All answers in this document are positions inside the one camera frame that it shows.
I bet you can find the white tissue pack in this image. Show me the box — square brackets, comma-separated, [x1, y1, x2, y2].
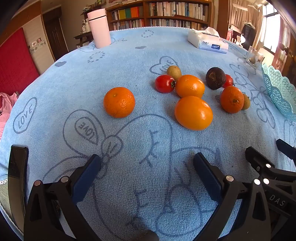
[187, 27, 229, 55]

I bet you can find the yellow-green kiwi fruit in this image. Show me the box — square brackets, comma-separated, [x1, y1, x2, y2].
[167, 65, 182, 80]

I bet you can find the dark flat slab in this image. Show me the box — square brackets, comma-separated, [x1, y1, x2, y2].
[8, 145, 29, 233]

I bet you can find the clear glass cup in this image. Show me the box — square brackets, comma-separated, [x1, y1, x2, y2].
[245, 46, 265, 68]

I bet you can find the dark wooden door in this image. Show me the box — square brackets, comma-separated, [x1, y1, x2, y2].
[43, 13, 70, 61]

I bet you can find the teal plastic lattice basket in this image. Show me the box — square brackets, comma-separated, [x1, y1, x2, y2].
[261, 63, 296, 121]

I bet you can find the red tomato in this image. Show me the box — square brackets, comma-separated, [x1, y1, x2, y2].
[155, 75, 176, 94]
[222, 74, 234, 88]

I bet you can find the pink cloth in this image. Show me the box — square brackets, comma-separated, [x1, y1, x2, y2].
[0, 91, 20, 139]

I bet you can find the smooth round orange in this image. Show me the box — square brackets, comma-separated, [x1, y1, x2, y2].
[175, 75, 205, 99]

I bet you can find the red wall mat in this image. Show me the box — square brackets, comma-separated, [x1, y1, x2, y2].
[0, 27, 40, 95]

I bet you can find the small wooden side table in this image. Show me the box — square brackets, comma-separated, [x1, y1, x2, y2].
[74, 31, 94, 48]

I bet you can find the wooden bookshelf with books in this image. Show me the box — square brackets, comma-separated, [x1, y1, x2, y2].
[105, 0, 212, 32]

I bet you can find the large smooth orange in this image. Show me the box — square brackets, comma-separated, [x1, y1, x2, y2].
[174, 96, 213, 131]

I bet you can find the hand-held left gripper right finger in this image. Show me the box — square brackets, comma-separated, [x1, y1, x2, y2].
[193, 152, 271, 241]

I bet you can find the rough-skinned mandarin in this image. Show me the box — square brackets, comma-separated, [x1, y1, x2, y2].
[220, 86, 245, 114]
[103, 87, 136, 118]

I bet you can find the small yellow-green fruit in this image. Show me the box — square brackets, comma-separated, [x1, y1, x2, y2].
[241, 94, 251, 110]

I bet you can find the light blue printed tablecloth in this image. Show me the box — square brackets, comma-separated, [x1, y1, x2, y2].
[0, 27, 296, 241]

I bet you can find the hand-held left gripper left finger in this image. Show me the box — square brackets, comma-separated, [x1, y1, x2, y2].
[24, 153, 102, 241]

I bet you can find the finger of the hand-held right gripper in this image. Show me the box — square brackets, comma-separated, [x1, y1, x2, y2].
[276, 138, 296, 161]
[245, 146, 296, 186]

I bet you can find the dark brown avocado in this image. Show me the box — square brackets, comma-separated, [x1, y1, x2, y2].
[206, 67, 226, 90]

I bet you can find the pink tumbler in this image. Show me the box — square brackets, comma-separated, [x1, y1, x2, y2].
[87, 9, 112, 49]

